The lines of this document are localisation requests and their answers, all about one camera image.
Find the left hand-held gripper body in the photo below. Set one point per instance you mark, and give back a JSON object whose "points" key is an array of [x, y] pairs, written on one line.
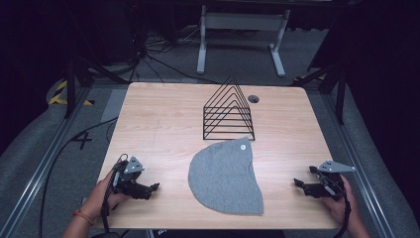
{"points": [[130, 185]]}

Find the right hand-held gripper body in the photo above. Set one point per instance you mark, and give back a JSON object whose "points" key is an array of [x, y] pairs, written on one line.
{"points": [[325, 188]]}

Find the person's right hand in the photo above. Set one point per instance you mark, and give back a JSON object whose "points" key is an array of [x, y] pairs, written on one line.
{"points": [[345, 208]]}

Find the person's left hand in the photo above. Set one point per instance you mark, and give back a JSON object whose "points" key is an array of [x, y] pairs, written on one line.
{"points": [[99, 198]]}

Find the black metal stand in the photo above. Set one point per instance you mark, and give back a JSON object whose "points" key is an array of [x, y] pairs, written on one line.
{"points": [[340, 95], [71, 89]]}

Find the yellow black hazard tape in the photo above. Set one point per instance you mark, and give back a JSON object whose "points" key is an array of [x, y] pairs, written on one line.
{"points": [[59, 95]]}

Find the aluminium floor rail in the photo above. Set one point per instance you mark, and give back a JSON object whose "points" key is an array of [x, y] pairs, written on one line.
{"points": [[39, 172], [360, 165]]}

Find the white metal desk frame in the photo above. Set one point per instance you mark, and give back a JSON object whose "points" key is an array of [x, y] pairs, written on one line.
{"points": [[244, 21]]}

